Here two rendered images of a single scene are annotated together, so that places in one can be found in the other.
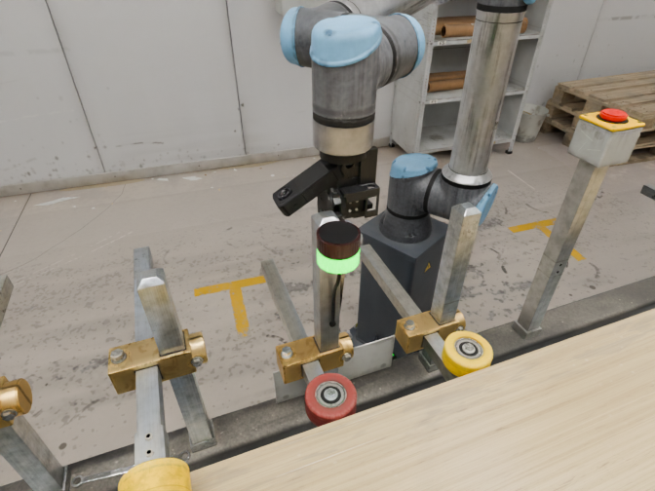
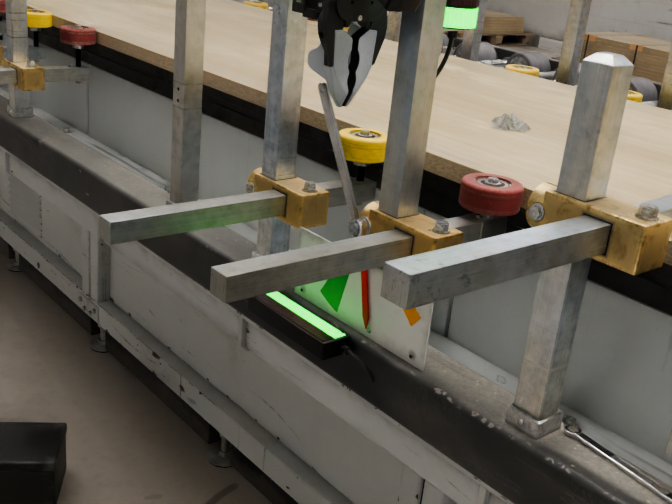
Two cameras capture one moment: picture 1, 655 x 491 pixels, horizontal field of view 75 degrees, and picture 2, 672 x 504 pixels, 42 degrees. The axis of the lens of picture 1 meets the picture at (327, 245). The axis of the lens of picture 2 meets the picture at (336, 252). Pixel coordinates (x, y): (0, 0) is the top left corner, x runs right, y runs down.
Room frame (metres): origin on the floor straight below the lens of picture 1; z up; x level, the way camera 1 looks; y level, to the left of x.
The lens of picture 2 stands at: (0.95, 0.93, 1.21)
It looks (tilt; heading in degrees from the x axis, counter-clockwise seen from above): 21 degrees down; 249
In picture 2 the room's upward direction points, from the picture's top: 6 degrees clockwise
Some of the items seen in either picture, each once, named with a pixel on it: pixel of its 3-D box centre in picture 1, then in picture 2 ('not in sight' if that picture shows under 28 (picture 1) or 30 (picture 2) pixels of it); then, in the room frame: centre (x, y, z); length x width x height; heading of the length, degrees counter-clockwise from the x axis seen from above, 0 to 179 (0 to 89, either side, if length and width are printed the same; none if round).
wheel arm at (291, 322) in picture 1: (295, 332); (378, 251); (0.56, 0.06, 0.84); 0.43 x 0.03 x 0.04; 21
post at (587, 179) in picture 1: (556, 256); (187, 83); (0.70, -0.48, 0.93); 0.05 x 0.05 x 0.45; 21
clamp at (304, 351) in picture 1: (315, 356); (409, 236); (0.50, 0.02, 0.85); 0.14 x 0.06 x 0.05; 111
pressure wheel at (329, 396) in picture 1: (330, 413); (486, 220); (0.38, -0.01, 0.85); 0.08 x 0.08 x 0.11
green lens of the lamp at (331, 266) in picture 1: (337, 253); (451, 15); (0.47, -0.02, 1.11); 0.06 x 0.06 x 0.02
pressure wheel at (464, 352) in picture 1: (462, 367); (361, 168); (0.47, -0.24, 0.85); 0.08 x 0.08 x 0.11
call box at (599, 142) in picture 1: (602, 140); not in sight; (0.70, -0.48, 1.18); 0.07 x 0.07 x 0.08; 21
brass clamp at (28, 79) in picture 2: not in sight; (22, 73); (0.95, -1.15, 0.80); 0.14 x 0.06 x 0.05; 111
